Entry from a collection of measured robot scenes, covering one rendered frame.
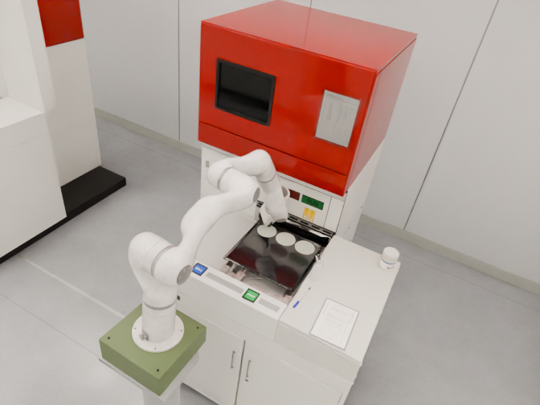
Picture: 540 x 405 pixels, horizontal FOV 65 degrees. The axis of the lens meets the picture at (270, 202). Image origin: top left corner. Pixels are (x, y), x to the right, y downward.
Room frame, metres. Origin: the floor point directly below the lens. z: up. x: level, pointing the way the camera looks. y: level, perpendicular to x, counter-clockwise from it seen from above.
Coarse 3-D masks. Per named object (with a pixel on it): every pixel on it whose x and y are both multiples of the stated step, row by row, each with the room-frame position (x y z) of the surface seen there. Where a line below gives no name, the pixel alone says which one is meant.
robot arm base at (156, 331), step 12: (144, 312) 0.92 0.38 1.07; (156, 312) 0.91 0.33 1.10; (168, 312) 0.93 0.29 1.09; (144, 324) 0.92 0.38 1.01; (156, 324) 0.91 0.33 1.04; (168, 324) 0.93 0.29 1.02; (180, 324) 1.00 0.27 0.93; (132, 336) 0.92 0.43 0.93; (144, 336) 0.90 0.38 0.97; (156, 336) 0.90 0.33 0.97; (168, 336) 0.92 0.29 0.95; (180, 336) 0.95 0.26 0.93; (144, 348) 0.87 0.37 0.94; (156, 348) 0.88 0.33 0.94; (168, 348) 0.89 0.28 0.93
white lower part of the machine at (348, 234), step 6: (360, 204) 2.15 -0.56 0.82; (360, 210) 2.20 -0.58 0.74; (354, 216) 2.07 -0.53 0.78; (216, 222) 1.91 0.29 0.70; (354, 222) 2.13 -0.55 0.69; (348, 228) 1.97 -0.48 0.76; (354, 228) 2.21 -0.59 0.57; (342, 234) 1.85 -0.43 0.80; (348, 234) 2.03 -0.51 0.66; (348, 240) 2.10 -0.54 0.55
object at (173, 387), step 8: (104, 360) 0.87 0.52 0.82; (192, 360) 0.92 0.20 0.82; (112, 368) 0.85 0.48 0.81; (184, 368) 0.89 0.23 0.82; (192, 368) 0.90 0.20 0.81; (128, 376) 0.82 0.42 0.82; (184, 376) 0.85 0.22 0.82; (136, 384) 0.80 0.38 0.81; (176, 384) 0.82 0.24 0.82; (144, 392) 0.90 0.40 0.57; (152, 392) 0.78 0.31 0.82; (168, 392) 0.79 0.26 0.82; (176, 392) 0.93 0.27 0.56; (144, 400) 0.91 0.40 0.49; (152, 400) 0.88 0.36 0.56; (160, 400) 0.76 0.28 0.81; (168, 400) 0.90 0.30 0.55; (176, 400) 0.93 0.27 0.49
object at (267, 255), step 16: (272, 224) 1.72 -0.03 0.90; (256, 240) 1.58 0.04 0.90; (272, 240) 1.59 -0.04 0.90; (304, 240) 1.63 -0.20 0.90; (240, 256) 1.45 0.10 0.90; (256, 256) 1.46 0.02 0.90; (272, 256) 1.48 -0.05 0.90; (288, 256) 1.50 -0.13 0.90; (304, 256) 1.51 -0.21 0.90; (272, 272) 1.37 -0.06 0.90; (288, 272) 1.39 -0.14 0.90
